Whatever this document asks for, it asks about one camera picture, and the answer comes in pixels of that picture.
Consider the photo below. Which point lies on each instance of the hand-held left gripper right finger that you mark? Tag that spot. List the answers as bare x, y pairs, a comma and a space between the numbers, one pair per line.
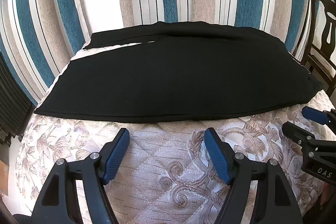
218, 158

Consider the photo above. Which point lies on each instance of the cardboard box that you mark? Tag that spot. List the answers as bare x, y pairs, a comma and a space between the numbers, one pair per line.
3, 174

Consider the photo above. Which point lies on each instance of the dark wooden chair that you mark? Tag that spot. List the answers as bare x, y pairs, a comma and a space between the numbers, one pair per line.
323, 69

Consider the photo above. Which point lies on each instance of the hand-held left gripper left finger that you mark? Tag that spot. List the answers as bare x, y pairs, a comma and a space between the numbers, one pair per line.
115, 158

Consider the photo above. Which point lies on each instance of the bed with floral quilted bedspread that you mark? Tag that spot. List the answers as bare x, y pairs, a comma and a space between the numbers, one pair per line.
162, 140

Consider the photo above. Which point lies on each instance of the black pants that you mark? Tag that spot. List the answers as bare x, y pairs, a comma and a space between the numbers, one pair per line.
170, 77

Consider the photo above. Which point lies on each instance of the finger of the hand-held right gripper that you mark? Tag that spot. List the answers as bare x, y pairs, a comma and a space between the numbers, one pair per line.
296, 133
316, 115

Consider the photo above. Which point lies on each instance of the dark ribbed suitcase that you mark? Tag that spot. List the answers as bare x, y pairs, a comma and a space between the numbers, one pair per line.
13, 100

